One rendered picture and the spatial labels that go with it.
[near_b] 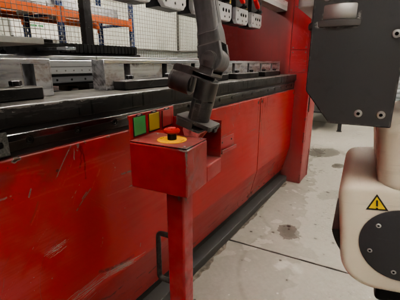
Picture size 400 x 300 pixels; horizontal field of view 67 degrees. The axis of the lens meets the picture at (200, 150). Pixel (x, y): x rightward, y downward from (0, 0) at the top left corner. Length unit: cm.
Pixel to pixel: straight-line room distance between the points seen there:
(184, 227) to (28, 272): 38
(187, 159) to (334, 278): 113
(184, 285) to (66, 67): 86
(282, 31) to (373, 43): 212
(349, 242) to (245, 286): 103
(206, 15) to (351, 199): 52
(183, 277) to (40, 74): 67
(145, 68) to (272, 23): 157
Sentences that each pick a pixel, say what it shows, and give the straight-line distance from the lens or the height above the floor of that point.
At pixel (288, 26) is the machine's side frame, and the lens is 251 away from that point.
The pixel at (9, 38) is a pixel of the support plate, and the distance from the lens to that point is 59.
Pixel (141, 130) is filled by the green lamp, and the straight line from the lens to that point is 77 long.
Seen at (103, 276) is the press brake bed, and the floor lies 34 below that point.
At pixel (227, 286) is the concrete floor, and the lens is 148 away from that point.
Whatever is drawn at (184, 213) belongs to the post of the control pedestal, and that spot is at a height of 57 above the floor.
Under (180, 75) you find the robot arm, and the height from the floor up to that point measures 93.
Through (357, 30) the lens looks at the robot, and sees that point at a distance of 41.
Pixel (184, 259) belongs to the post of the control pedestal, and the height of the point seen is 43.
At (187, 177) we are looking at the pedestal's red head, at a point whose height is 71.
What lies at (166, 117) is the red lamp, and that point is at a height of 81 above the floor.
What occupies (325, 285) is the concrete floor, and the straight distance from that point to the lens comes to 158.
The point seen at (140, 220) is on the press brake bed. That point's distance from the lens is 106.
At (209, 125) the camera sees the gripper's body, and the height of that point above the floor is 81.
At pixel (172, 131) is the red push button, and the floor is 80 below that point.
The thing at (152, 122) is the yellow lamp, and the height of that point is 81.
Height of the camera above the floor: 96
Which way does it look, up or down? 16 degrees down
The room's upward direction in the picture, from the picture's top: straight up
